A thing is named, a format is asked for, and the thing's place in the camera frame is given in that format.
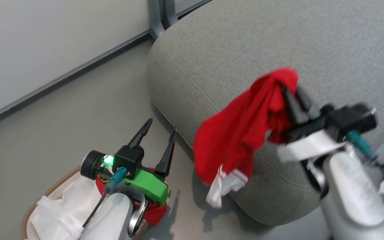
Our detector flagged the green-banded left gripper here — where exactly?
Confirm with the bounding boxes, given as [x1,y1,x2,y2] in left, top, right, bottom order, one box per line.
[80,118,178,206]

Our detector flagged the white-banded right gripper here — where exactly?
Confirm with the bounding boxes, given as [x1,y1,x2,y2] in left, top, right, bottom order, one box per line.
[277,85,378,163]

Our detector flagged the red garment with white trim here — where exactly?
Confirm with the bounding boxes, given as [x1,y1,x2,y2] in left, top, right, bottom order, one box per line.
[193,68,299,209]

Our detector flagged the woven laundry basket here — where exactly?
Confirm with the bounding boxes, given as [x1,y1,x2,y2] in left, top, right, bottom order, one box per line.
[21,166,171,240]

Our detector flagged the red cloth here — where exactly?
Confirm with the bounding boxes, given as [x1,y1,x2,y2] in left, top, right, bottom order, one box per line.
[95,167,169,227]

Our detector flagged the grey fabric sofa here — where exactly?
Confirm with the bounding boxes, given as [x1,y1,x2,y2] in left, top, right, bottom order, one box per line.
[146,0,384,227]

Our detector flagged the white cloth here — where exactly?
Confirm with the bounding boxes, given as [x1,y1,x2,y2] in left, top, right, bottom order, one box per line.
[30,175,103,240]

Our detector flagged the grey baseboard strip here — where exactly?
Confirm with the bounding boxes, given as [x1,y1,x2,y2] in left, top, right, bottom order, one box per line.
[0,29,151,128]

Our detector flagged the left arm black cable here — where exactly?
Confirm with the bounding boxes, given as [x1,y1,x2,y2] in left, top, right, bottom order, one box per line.
[82,167,128,229]

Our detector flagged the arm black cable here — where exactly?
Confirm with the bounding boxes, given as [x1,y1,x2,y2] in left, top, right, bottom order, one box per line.
[347,129,384,169]
[82,167,128,229]

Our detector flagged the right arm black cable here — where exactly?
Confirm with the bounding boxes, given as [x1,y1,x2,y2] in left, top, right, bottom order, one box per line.
[347,129,384,169]

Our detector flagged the grey metal frame post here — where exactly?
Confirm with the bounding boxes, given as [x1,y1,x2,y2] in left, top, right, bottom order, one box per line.
[147,0,212,39]

